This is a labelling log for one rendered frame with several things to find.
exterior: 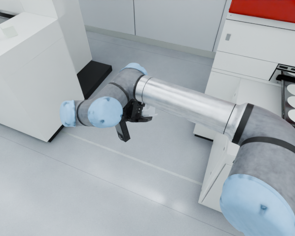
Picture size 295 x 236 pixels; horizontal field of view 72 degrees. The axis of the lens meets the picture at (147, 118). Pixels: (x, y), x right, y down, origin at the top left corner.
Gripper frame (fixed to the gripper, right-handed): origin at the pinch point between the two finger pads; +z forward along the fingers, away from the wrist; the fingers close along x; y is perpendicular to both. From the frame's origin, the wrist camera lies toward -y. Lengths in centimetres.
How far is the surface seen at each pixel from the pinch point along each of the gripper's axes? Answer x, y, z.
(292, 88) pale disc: -23, 21, 85
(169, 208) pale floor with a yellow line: 14, -89, 61
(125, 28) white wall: 231, 42, 141
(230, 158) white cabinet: -20.6, -17.1, 40.2
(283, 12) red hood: -11, 54, 61
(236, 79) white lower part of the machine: 10, 17, 83
